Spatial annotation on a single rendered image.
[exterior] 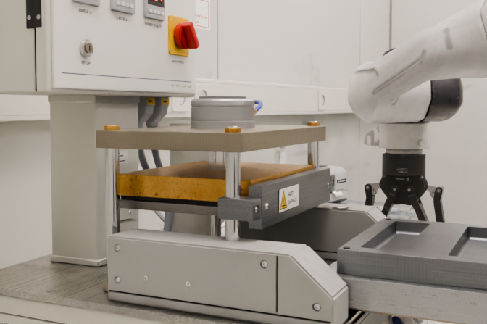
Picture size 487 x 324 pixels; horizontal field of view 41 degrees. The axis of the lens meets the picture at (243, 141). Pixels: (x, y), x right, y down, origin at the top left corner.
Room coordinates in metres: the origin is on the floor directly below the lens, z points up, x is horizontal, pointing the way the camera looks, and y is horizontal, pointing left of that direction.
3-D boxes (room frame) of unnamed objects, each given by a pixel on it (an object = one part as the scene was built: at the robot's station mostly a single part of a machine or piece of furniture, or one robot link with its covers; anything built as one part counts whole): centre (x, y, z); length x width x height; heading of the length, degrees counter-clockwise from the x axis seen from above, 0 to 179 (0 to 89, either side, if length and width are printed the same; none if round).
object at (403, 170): (1.15, -0.28, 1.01); 0.08 x 0.08 x 0.09
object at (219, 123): (0.84, 0.05, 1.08); 0.31 x 0.24 x 0.13; 155
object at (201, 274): (0.65, 0.02, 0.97); 0.25 x 0.05 x 0.07; 65
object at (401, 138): (1.18, -0.27, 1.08); 0.13 x 0.12 x 0.05; 157
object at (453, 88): (1.11, -0.30, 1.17); 0.18 x 0.10 x 0.13; 11
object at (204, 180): (0.81, 0.02, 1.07); 0.22 x 0.17 x 0.10; 155
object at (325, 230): (0.90, -0.10, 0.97); 0.26 x 0.05 x 0.07; 65
